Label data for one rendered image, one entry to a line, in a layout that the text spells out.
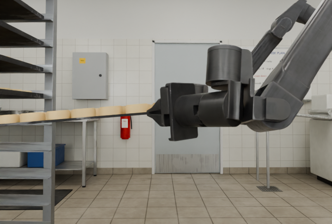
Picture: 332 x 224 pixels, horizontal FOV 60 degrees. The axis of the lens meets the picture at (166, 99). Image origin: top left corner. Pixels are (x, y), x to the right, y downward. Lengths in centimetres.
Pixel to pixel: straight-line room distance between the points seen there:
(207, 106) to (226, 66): 7
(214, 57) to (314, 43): 17
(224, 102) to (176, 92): 11
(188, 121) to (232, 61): 12
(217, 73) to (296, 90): 12
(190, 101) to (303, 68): 18
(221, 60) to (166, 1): 435
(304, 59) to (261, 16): 447
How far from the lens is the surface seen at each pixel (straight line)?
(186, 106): 48
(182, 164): 460
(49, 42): 110
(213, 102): 44
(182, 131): 51
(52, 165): 110
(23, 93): 97
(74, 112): 63
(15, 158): 435
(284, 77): 48
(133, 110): 60
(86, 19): 484
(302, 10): 111
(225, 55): 46
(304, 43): 52
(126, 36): 466
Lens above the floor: 100
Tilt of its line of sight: 2 degrees up
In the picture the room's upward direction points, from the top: straight up
